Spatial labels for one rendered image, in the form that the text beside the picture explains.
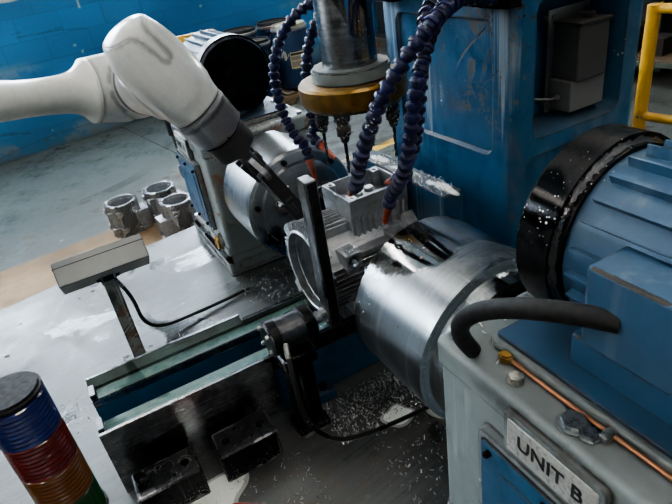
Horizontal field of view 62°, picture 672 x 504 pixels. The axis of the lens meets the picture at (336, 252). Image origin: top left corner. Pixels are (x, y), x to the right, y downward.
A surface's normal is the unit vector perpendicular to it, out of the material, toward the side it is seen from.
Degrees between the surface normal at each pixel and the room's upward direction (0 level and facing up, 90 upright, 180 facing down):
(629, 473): 0
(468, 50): 90
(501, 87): 90
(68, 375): 0
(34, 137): 90
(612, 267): 0
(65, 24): 90
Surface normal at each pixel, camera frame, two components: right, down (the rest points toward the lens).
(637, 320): -0.86, 0.36
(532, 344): -0.15, -0.85
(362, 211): 0.49, 0.38
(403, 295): -0.72, -0.33
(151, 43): 0.55, -0.03
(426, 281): -0.58, -0.54
